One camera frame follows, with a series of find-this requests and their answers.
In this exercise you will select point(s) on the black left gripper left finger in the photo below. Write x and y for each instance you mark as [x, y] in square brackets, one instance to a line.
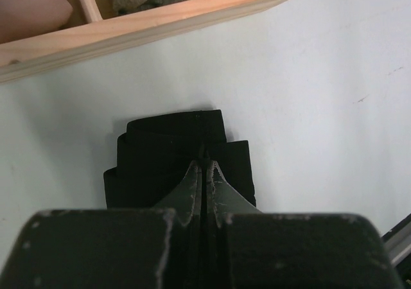
[113, 248]

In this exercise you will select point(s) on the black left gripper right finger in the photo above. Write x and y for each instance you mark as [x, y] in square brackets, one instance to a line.
[251, 249]

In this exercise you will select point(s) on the black garment pile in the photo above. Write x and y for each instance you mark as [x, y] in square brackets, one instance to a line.
[154, 154]

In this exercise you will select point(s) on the pink rolled underwear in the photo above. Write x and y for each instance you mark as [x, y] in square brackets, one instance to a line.
[21, 19]

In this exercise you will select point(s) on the wooden grid organizer tray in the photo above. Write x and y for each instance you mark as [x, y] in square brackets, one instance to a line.
[97, 31]

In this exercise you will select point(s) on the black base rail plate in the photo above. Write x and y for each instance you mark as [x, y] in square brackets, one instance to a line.
[397, 242]

